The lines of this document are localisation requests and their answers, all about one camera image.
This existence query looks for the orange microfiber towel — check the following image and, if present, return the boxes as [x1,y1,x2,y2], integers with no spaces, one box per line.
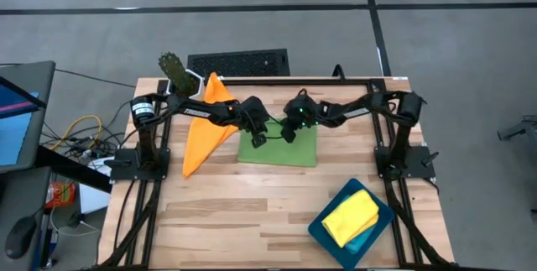
[182,71,247,179]

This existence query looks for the black floor cable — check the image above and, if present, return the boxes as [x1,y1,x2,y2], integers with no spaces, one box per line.
[54,68,138,89]

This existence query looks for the black desk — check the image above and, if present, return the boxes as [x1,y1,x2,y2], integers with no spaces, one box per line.
[0,144,112,271]

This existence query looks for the green microfiber towel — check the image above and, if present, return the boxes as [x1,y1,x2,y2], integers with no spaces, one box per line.
[237,119,318,168]

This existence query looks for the orange snack can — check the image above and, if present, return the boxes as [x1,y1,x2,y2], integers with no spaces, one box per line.
[44,181,76,209]

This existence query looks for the yellow cable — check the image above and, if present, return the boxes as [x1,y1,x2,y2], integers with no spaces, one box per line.
[50,114,103,151]

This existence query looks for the white hexagonal plant pot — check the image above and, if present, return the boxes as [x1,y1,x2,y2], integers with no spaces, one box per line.
[165,68,206,101]

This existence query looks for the black floor stand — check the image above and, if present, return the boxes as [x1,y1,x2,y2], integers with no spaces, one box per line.
[497,115,537,143]

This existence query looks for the black metal table frame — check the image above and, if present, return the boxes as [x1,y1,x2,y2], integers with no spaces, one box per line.
[96,76,459,270]

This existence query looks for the yellow microfiber towel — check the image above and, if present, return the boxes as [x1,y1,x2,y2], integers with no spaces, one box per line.
[321,189,380,248]

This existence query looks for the black computer monitor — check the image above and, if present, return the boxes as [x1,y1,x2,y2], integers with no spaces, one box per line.
[0,60,56,175]

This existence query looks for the light blue microfiber towel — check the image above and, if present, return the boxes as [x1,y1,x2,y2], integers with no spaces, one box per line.
[343,195,377,255]

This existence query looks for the black floor vent grille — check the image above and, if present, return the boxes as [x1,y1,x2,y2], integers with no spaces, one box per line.
[187,48,290,77]

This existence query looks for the green cactus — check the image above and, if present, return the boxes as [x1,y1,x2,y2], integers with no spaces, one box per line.
[158,51,198,97]

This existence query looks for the white box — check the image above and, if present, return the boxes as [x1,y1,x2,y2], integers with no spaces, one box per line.
[78,157,112,215]

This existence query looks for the dark blue plastic tray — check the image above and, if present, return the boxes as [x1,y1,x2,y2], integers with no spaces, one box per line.
[307,177,395,271]

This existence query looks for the black computer mouse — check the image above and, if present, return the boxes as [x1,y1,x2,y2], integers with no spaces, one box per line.
[3,216,38,260]

